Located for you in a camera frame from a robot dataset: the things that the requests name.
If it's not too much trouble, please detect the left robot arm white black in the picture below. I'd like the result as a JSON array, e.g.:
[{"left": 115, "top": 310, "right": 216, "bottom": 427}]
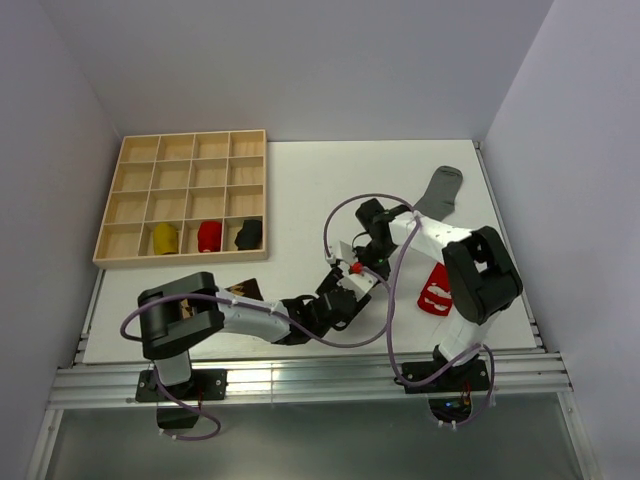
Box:
[{"left": 137, "top": 267, "right": 379, "bottom": 399}]

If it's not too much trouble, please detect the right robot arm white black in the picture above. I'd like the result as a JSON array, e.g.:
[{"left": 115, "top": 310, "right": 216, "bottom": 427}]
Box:
[{"left": 355, "top": 199, "right": 523, "bottom": 393}]

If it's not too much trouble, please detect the red white fluffy sock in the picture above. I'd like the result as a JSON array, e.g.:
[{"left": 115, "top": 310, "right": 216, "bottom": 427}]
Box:
[{"left": 417, "top": 263, "right": 453, "bottom": 317}]

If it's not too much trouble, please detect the grey sock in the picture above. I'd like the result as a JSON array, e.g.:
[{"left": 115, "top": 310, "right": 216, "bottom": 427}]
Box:
[{"left": 413, "top": 166, "right": 463, "bottom": 221}]

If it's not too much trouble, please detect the brown argyle sock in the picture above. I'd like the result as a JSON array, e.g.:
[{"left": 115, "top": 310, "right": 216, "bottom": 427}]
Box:
[{"left": 180, "top": 278, "right": 264, "bottom": 319}]

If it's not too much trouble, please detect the rolled black sock in tray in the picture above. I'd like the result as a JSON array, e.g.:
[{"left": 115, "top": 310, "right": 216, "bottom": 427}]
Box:
[{"left": 234, "top": 218, "right": 263, "bottom": 251}]

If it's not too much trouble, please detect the rolled red sock in tray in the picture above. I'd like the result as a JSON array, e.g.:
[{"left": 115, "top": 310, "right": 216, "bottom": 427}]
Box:
[{"left": 197, "top": 220, "right": 223, "bottom": 253}]

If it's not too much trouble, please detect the rolled mustard sock in tray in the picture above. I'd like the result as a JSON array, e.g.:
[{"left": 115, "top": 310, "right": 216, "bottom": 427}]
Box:
[{"left": 152, "top": 222, "right": 179, "bottom": 256}]

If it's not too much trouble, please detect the wooden compartment tray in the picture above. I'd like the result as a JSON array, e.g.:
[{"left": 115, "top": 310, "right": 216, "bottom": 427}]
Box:
[{"left": 93, "top": 129, "right": 268, "bottom": 269}]

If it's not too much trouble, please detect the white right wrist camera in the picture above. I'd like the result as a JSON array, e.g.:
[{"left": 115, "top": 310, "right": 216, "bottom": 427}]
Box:
[{"left": 325, "top": 240, "right": 360, "bottom": 266}]

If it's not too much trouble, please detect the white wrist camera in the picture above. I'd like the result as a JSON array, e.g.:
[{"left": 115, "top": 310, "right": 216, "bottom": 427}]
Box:
[
  {"left": 325, "top": 240, "right": 360, "bottom": 266},
  {"left": 338, "top": 261, "right": 383, "bottom": 300}
]

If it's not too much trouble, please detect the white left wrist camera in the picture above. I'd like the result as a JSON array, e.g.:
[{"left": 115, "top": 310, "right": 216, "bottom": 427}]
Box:
[{"left": 338, "top": 261, "right": 383, "bottom": 300}]

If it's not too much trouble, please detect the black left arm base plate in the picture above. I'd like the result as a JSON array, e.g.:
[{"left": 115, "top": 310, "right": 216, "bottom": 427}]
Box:
[{"left": 135, "top": 369, "right": 227, "bottom": 403}]

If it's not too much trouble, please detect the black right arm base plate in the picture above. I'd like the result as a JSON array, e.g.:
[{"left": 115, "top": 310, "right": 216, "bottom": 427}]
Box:
[{"left": 394, "top": 358, "right": 492, "bottom": 394}]

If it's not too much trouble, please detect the black box under rail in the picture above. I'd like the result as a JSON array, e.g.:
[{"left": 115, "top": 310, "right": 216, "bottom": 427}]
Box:
[{"left": 156, "top": 407, "right": 200, "bottom": 431}]

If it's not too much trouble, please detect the aluminium rail frame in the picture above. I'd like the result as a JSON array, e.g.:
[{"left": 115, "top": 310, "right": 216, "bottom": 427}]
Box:
[{"left": 24, "top": 140, "right": 601, "bottom": 480}]

